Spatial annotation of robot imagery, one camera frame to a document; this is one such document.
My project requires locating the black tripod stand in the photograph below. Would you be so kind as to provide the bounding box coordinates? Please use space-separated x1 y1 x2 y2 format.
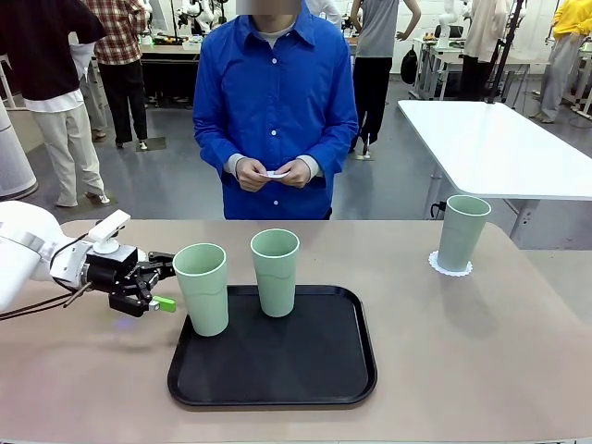
483 0 528 105

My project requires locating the person's right forearm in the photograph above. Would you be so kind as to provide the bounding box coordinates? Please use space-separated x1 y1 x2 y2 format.
193 133 241 179

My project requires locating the black backpack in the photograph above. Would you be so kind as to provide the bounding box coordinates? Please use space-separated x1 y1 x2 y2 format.
400 45 420 86

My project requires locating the person in plaid shirt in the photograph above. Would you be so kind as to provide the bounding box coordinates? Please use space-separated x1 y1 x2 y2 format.
80 0 149 149

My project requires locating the person in dark sweater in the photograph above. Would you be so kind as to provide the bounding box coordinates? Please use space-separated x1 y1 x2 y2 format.
0 0 110 208

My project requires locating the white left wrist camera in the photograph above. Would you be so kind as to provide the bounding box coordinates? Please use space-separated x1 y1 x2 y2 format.
87 208 131 253

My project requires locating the person in beige coat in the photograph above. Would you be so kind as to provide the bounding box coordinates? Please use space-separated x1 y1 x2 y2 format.
462 0 510 101

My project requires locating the person in grey top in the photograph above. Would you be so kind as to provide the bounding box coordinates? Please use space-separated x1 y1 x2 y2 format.
349 0 423 156

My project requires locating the white cylindrical appliance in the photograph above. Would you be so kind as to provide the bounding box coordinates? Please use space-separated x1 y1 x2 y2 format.
0 99 39 201

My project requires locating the person's left hand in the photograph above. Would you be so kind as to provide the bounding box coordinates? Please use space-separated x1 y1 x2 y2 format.
279 160 314 190

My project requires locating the person in grey trousers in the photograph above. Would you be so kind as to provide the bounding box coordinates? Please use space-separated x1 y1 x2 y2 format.
78 73 108 142

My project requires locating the person's left forearm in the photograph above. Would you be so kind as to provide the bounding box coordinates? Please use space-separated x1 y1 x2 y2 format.
304 131 360 179

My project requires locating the white robot with black joints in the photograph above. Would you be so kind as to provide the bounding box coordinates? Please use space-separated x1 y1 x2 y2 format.
178 0 218 33

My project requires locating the person in blue shirt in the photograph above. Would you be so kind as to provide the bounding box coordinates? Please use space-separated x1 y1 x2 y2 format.
191 0 360 221

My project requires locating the person in yellow top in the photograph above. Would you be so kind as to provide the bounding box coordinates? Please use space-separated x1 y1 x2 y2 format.
529 0 592 124

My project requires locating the dark workbench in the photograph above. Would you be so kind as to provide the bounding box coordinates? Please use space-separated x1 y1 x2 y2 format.
141 43 203 101

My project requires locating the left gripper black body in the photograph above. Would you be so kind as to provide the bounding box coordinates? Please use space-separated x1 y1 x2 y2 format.
85 247 140 297

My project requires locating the person's right hand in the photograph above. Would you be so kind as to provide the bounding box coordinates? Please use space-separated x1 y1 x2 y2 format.
234 156 269 191

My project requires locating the white table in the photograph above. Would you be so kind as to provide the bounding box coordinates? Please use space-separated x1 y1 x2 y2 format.
397 99 592 241

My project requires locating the pale green cup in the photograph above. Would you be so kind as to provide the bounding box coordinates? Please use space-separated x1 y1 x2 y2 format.
250 228 302 318
437 194 492 273
172 241 230 337

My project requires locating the white desk with metal legs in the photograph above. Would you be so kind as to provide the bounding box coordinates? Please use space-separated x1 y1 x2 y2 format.
411 36 466 101

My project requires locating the black plastic tray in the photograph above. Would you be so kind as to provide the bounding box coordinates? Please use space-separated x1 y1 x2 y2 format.
166 283 379 408

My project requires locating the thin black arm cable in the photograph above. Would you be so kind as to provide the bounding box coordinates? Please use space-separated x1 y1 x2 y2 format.
0 233 93 323

